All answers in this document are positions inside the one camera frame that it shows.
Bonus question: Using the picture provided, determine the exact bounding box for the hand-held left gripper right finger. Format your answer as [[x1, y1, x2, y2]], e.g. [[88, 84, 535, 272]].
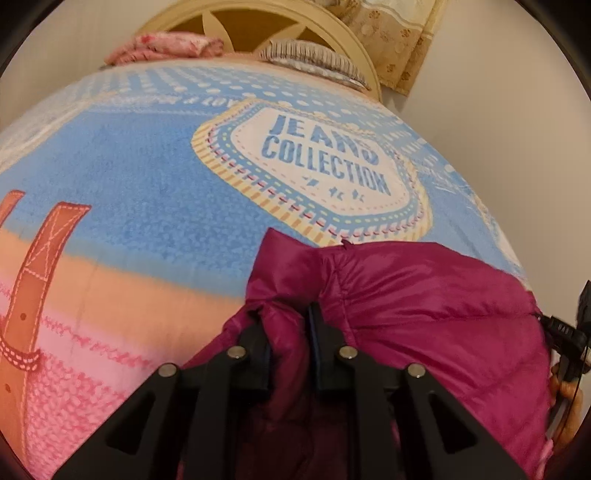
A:
[[307, 302, 527, 480]]

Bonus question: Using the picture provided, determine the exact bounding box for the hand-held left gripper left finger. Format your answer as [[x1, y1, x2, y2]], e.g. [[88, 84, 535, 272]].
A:
[[53, 309, 273, 480]]

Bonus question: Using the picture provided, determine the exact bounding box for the magenta puffer jacket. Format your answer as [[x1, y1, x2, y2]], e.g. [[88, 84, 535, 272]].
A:
[[180, 227, 555, 480]]

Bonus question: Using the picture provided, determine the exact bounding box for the person's right hand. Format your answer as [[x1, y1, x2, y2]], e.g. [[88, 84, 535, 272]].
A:
[[549, 360, 583, 455]]

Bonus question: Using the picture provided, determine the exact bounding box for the blue and pink printed blanket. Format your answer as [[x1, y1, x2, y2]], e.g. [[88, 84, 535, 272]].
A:
[[0, 60, 541, 480]]

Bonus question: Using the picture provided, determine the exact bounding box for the striped pillow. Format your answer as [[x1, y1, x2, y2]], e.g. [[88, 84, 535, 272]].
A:
[[259, 39, 372, 90]]

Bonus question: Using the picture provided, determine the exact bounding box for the beige floral curtain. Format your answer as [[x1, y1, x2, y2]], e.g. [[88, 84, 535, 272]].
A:
[[323, 0, 446, 97]]

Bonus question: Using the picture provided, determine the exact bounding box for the pink floral quilt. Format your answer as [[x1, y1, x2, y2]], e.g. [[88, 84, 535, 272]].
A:
[[104, 32, 225, 65]]

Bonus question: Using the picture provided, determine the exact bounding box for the cream wooden headboard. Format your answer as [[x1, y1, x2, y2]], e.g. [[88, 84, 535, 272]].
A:
[[134, 0, 383, 100]]

